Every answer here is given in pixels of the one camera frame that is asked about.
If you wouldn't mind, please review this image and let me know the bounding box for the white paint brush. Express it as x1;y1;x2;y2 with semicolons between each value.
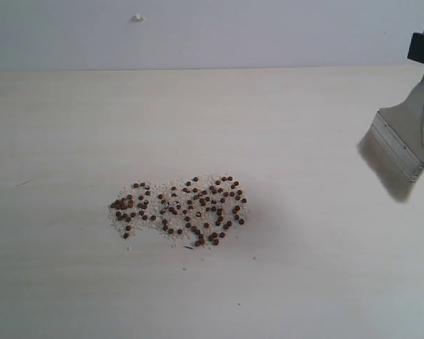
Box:
358;73;424;203

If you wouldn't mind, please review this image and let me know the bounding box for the pile of brown beans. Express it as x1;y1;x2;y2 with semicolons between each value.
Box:
108;174;248;249

